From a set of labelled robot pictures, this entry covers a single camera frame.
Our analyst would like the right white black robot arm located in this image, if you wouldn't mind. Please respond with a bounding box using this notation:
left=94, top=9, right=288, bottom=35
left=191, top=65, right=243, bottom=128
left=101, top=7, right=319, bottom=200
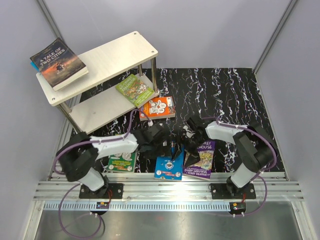
left=180, top=115, right=279, bottom=199

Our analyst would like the purple 52-storey treehouse book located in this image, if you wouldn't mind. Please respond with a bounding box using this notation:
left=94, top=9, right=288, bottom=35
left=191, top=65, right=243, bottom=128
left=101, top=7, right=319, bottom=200
left=182, top=140, right=216, bottom=181

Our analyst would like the white two-tier metal shelf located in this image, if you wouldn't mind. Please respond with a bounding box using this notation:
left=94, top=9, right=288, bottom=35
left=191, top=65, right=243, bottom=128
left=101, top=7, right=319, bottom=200
left=36, top=31, right=160, bottom=134

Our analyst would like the blue 91-storey treehouse book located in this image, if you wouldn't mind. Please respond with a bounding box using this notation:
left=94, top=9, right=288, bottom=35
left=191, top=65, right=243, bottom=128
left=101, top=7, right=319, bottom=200
left=30, top=61, right=40, bottom=73

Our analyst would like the white slotted cable duct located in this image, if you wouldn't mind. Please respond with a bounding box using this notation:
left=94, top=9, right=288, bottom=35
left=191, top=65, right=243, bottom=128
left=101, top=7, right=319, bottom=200
left=43, top=201, right=246, bottom=212

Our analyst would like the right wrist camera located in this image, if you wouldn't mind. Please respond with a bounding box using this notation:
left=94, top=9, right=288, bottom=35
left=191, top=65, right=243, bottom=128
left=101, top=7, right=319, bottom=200
left=182, top=125, right=195, bottom=138

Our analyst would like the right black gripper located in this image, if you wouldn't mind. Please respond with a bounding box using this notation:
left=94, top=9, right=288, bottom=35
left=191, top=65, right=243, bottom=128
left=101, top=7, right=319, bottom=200
left=170, top=134, right=207, bottom=169

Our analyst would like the dark tale of two cities book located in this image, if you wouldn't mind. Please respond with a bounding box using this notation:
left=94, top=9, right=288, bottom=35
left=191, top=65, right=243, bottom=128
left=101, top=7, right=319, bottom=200
left=30, top=37, right=89, bottom=91

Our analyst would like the orange paperback book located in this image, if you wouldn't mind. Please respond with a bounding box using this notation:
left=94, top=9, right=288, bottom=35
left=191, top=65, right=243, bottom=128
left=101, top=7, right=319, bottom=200
left=140, top=96, right=176, bottom=120

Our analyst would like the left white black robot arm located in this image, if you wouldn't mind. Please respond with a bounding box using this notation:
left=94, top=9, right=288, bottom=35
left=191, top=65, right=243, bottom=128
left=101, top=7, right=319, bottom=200
left=56, top=123, right=184, bottom=199

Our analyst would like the light blue paperback book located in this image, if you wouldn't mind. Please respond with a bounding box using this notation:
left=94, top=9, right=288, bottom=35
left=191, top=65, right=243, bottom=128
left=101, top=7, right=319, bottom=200
left=154, top=146, right=184, bottom=181

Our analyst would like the aluminium mounting rail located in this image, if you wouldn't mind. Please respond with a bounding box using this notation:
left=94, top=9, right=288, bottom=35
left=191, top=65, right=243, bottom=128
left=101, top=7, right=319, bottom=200
left=33, top=172, right=304, bottom=202

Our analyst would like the black marble pattern mat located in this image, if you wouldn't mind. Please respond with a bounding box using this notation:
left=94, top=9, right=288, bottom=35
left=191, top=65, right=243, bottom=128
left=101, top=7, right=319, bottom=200
left=80, top=68, right=275, bottom=173

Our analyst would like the dark green paperback book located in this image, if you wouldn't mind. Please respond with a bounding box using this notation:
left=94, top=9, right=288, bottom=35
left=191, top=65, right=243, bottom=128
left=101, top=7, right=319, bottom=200
left=107, top=152, right=137, bottom=173

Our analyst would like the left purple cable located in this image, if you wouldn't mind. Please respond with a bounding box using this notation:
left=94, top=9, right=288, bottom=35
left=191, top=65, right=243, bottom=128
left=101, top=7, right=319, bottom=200
left=53, top=108, right=155, bottom=240

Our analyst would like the green 65-storey treehouse book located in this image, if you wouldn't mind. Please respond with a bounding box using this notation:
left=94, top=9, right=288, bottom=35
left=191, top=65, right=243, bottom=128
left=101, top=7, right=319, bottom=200
left=115, top=74, right=156, bottom=108

